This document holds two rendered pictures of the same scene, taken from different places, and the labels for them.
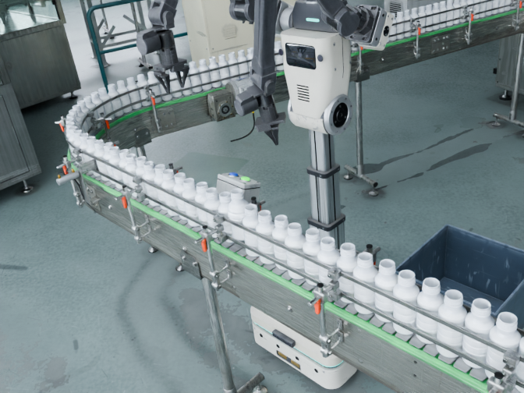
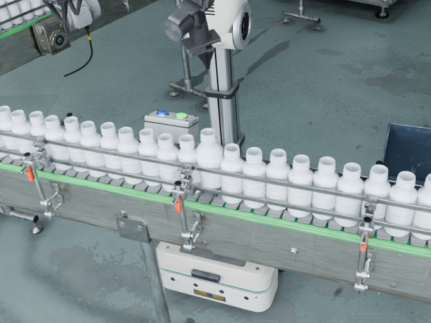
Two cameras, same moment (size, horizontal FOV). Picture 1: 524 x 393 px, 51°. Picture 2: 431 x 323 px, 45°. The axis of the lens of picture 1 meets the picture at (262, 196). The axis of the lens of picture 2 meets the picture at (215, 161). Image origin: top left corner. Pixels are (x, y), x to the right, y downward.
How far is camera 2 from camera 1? 0.70 m
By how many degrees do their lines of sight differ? 22
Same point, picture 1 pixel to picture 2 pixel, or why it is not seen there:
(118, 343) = not seen: outside the picture
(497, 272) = not seen: outside the picture
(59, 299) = not seen: outside the picture
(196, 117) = (23, 54)
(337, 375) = (269, 296)
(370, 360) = (408, 282)
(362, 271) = (406, 193)
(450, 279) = (390, 176)
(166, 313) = (43, 284)
